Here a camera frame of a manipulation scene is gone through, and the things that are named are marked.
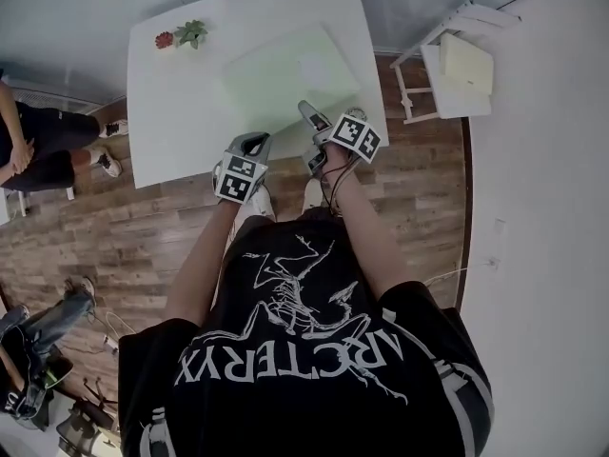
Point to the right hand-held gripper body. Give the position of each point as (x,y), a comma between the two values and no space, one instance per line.
(354,136)

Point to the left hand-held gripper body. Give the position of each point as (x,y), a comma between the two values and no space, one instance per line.
(238,179)

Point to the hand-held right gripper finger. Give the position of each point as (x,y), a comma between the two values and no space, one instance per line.
(322,121)
(308,112)

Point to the light green item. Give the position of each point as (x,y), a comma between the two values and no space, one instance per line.
(280,93)

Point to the person's right forearm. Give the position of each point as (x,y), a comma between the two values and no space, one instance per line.
(366,226)

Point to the person's left forearm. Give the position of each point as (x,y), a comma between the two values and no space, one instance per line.
(204,255)

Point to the cream flat board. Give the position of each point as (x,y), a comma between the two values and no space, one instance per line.
(468,65)

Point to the person's white left shoe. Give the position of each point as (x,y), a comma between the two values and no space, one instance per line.
(259,205)

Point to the person's white shoe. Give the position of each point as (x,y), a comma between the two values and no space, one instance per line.
(259,205)
(314,195)

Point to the white table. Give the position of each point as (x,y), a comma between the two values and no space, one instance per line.
(181,126)

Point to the person's white right shoe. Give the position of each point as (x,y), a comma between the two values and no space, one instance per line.
(314,195)

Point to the white wooden chair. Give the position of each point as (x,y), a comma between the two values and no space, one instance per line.
(457,103)

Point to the green artificial plant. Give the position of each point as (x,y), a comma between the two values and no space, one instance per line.
(191,32)

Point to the red artificial flower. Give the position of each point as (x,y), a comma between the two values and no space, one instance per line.
(163,40)

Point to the black printed t-shirt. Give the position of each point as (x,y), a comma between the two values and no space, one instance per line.
(304,350)

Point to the white stool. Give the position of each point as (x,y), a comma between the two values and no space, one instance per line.
(19,203)

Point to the black tripod stand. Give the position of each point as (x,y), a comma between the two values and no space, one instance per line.
(90,412)

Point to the white wall radiator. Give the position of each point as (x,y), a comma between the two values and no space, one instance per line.
(52,100)

